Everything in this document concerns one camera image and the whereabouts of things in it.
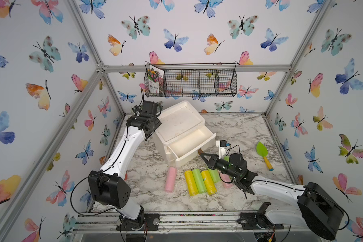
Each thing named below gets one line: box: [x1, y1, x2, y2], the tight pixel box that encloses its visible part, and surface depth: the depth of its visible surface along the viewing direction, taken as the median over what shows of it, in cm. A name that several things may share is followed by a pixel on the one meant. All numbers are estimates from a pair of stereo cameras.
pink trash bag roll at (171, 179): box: [164, 166, 177, 194], surface depth 88 cm
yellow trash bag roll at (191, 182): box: [184, 169, 199, 197], surface depth 85 cm
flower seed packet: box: [147, 64, 165, 94], surface depth 91 cm
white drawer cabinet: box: [152, 100, 217, 167], surface depth 85 cm
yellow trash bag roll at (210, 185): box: [201, 169, 217, 196], surface depth 85 cm
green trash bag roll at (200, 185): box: [192, 168, 207, 195], surface depth 86 cm
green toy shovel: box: [256, 141, 274, 171], surface depth 101 cm
